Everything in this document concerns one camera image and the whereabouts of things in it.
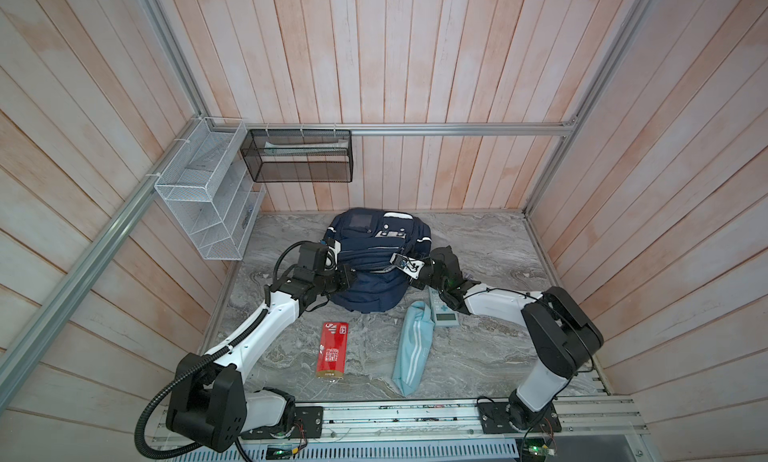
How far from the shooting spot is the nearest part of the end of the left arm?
59 centimetres

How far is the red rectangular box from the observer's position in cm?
83

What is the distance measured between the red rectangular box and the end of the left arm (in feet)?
0.72

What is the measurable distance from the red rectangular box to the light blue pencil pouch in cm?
16

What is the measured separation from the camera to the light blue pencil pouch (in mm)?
777

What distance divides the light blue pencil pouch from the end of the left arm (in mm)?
245
